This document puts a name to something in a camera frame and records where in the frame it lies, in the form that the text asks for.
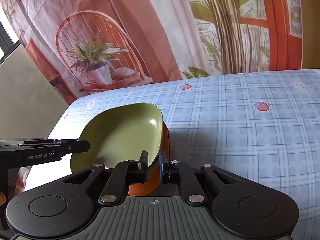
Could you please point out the black window frame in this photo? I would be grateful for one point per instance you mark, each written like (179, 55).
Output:
(7, 45)

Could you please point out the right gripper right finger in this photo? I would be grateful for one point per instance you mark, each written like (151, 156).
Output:
(182, 175)

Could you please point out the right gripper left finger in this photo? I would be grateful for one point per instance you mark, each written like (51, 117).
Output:
(123, 175)

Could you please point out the printed backdrop curtain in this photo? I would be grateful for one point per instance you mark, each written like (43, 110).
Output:
(90, 46)

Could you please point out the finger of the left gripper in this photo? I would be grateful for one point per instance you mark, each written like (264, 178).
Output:
(37, 141)
(72, 146)

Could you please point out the orange square bowl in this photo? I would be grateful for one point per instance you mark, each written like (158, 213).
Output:
(153, 181)

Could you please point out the green square bowl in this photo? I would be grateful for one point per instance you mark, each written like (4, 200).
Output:
(121, 134)

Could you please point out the blue plaid tablecloth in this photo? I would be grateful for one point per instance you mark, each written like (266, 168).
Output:
(262, 126)

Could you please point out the person's left hand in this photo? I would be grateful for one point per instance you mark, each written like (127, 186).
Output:
(19, 185)

